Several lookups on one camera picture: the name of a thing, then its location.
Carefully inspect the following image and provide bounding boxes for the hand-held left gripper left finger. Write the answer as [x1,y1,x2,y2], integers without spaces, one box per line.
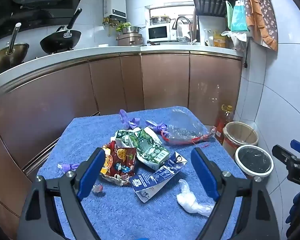
[16,147,106,240]

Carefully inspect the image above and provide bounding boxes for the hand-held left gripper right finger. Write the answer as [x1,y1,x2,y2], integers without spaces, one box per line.
[191,147,280,240]

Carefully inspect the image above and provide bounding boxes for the purple candy wrapper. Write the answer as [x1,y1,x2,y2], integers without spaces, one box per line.
[119,109,140,130]
[145,120,168,137]
[57,163,80,173]

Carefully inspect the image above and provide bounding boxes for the white bin with black liner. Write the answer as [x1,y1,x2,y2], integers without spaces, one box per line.
[234,144,274,179]

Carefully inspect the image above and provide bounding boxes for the white plastic bag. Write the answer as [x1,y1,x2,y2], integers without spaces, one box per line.
[176,179,215,217]
[221,30,248,50]

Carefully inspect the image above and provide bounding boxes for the red snack bag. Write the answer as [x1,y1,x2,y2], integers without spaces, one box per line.
[100,141,137,187]

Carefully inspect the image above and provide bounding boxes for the tan bin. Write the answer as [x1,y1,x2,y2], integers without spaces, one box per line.
[222,121,259,158]

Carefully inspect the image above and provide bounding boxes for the green and white wrapper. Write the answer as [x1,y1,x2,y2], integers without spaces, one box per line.
[111,129,138,150]

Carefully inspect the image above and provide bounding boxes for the blue and white milk carton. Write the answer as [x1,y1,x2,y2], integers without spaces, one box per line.
[129,151,188,203]

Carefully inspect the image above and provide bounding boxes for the clear plastic bag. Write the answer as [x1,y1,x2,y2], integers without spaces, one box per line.
[161,107,217,147]

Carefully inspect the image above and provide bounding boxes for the green drink carton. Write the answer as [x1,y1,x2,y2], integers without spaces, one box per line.
[129,127,170,172]

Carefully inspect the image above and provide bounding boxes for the person's right hand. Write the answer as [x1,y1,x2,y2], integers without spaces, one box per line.
[286,189,300,232]

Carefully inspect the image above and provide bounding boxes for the cooking oil bottle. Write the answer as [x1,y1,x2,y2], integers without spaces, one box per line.
[214,104,234,144]

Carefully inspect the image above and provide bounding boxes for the blue towel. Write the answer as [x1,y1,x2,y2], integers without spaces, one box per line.
[37,106,248,240]

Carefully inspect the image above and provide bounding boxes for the brown kitchen cabinet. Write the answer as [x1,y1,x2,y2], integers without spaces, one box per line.
[0,44,243,230]

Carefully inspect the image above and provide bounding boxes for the hanging white plastic bag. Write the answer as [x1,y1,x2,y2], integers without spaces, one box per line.
[221,30,248,50]

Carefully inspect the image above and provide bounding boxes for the gas stove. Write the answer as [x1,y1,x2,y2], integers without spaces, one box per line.
[46,47,73,55]

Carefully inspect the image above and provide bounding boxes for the yellow bottle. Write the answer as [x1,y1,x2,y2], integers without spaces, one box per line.
[213,31,227,48]

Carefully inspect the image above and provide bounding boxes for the black wok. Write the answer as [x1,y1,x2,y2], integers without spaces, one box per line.
[40,8,82,55]

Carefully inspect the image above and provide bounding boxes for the white spray bottle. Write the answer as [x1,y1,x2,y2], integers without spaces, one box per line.
[204,28,214,46]

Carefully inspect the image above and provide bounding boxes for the copper coloured electric cooker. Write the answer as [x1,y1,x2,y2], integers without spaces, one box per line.
[116,33,143,46]

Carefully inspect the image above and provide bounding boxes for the orange floral apron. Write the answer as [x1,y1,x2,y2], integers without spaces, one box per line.
[241,0,279,53]

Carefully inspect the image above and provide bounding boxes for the teal bag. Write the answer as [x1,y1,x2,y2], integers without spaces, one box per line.
[231,0,248,32]

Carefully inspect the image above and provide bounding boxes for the steel bowl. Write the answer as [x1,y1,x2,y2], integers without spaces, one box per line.
[120,26,145,34]

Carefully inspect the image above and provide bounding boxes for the green cutting board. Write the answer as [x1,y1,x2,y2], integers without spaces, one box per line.
[225,0,234,29]

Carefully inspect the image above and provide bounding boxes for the white microwave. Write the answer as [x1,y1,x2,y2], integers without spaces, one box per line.
[147,24,178,42]

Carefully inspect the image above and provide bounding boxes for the green leafy vegetable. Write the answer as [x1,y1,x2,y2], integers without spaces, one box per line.
[116,22,132,32]

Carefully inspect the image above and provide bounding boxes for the brass water valves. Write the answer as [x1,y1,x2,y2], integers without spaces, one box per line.
[102,17,127,28]

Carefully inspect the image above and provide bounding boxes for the steel faucet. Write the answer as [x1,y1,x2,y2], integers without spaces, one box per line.
[172,16,193,43]

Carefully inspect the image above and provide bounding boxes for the steel pot with lid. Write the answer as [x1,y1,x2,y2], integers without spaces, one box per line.
[150,15,172,26]

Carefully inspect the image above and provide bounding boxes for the kitchen window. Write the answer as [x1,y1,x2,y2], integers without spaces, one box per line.
[145,1,196,25]

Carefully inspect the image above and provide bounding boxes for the white water heater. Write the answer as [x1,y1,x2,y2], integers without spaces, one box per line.
[103,0,127,20]

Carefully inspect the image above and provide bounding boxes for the steel pan with handle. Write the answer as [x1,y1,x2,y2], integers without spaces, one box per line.
[0,22,30,74]

